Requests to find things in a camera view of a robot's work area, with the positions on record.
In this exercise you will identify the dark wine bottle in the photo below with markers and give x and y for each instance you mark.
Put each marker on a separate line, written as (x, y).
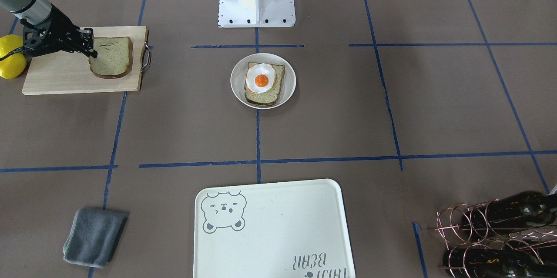
(494, 263)
(523, 211)

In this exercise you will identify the lower yellow lemon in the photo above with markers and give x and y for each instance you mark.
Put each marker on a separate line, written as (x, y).
(12, 66)

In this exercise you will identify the fried egg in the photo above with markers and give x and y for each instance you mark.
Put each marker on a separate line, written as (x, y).
(259, 78)

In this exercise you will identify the copper wire bottle rack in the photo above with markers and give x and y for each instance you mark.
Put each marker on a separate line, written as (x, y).
(540, 242)

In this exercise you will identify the yellow lemon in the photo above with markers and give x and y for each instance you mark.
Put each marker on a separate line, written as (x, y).
(12, 66)
(9, 43)

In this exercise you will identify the bread slice on plate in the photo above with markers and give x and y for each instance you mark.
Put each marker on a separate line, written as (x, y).
(268, 98)

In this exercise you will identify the bread slice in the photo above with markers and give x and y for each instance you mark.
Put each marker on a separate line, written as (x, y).
(114, 57)
(268, 98)

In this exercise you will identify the wooden cutting board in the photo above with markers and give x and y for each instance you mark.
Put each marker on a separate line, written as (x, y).
(65, 73)

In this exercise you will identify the dark wine bottle upper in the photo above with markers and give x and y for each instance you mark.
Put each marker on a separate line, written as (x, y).
(523, 211)

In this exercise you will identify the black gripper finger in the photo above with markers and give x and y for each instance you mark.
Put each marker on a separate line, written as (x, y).
(87, 40)

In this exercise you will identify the grey folded cloth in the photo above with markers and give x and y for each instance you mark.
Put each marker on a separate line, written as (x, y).
(94, 236)

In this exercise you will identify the upper yellow lemon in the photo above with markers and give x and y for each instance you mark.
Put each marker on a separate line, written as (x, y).
(9, 43)

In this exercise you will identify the white round plate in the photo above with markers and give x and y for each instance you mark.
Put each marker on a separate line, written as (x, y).
(288, 86)

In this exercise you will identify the cream bear tray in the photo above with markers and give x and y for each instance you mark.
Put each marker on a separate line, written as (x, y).
(287, 229)

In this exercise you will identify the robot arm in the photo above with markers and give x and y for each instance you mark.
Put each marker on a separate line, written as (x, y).
(34, 11)

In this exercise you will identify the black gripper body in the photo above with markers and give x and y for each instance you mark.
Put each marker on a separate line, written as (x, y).
(61, 22)

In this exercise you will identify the dark wine bottle lower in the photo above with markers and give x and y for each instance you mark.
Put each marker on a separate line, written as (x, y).
(494, 263)

